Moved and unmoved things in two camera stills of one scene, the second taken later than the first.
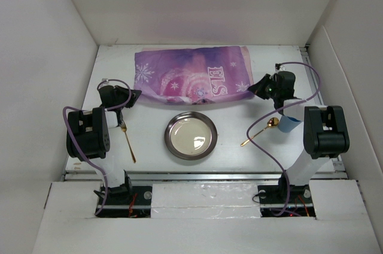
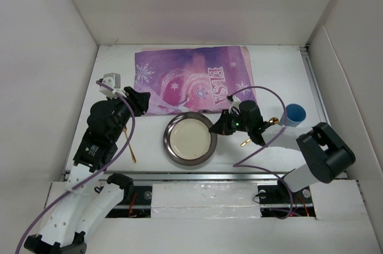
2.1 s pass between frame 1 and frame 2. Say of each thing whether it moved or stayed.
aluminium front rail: stayed
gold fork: stayed
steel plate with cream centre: moved
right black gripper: moved
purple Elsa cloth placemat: moved
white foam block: stayed
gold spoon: stayed
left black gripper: moved
